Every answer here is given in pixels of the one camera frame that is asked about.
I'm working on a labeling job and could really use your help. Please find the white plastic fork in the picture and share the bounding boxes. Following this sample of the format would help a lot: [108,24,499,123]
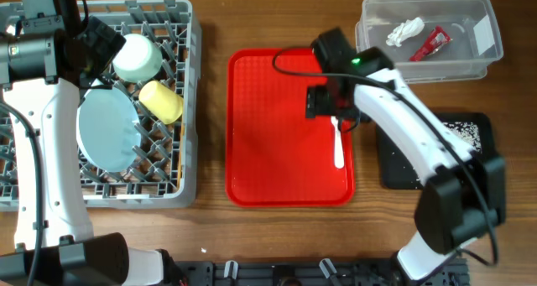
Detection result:
[331,116,345,169]

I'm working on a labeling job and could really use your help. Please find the wooden chopstick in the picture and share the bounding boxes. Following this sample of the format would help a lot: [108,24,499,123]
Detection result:
[177,122,185,190]

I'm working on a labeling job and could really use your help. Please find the grey dishwasher rack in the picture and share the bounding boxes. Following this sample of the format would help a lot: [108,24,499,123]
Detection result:
[0,0,202,212]

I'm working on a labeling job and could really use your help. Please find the white label sticker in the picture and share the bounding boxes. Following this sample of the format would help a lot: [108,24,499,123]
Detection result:
[473,15,495,55]

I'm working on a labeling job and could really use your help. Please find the red snack wrapper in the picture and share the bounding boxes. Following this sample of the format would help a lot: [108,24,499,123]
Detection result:
[409,26,451,62]

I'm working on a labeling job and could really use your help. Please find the green plastic bowl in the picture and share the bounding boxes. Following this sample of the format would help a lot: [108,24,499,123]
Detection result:
[112,34,163,83]

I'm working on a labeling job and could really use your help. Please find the yellow plastic cup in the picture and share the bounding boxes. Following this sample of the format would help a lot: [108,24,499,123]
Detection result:
[138,81,184,124]

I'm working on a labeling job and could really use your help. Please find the black plastic tray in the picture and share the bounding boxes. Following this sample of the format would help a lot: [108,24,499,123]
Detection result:
[376,112,496,190]

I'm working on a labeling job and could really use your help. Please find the red plastic tray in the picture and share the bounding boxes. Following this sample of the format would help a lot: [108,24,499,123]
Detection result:
[225,49,355,207]

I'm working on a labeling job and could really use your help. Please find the clear plastic bin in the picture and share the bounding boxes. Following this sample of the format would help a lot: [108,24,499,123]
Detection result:
[355,0,503,83]

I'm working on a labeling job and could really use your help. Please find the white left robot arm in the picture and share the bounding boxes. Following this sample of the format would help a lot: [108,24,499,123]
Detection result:
[1,0,189,285]

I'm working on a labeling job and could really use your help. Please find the light blue plate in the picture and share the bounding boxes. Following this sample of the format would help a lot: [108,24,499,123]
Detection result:
[76,88,142,173]

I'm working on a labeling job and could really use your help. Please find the white napkin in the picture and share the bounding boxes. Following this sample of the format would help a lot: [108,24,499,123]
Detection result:
[386,17,425,47]

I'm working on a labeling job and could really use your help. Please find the rice and peanut scraps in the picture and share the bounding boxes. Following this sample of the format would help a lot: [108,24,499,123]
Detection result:
[443,122,482,152]

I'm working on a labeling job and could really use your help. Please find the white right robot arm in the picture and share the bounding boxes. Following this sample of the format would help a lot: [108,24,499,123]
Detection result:
[305,28,506,285]

